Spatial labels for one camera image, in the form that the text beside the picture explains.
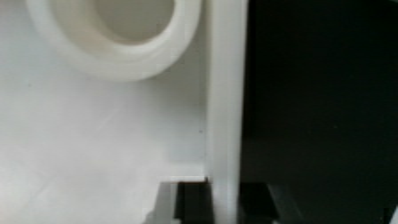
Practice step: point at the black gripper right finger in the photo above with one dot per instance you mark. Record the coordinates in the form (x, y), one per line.
(267, 204)

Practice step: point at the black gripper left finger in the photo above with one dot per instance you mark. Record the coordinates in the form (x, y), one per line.
(183, 205)

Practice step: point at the white square tabletop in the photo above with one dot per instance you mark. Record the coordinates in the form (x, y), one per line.
(121, 100)

